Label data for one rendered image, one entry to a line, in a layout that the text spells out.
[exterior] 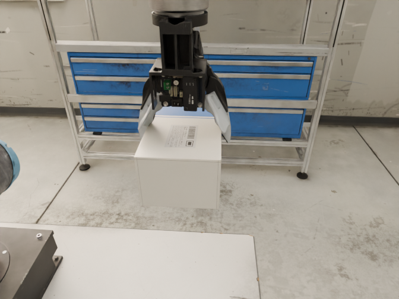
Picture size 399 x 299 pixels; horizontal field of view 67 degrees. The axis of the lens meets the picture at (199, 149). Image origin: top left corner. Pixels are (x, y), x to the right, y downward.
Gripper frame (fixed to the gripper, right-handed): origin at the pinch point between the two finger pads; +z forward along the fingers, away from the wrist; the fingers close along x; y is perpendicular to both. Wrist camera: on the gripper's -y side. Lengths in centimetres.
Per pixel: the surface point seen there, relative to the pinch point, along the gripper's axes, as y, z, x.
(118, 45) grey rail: -137, 19, -55
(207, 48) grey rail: -137, 20, -2
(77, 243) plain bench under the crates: -10, 42, -32
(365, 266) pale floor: -61, 112, 86
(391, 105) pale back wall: -224, 91, 167
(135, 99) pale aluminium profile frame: -135, 53, -48
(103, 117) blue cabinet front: -139, 69, -73
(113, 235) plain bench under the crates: -13.6, 41.5, -23.0
